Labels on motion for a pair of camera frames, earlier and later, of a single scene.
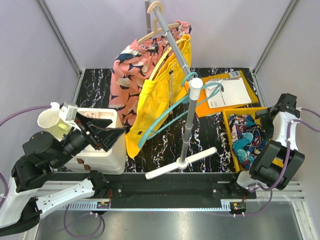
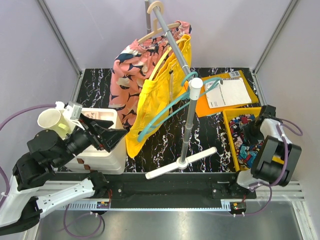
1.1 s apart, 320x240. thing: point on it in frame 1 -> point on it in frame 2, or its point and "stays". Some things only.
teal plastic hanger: x=212 y=86 -> x=189 y=93
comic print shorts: x=248 y=138 stays
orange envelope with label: x=202 y=108 stays
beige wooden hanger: x=157 y=28 stays
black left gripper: x=107 y=137 stays
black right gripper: x=268 y=131 -> x=251 y=139
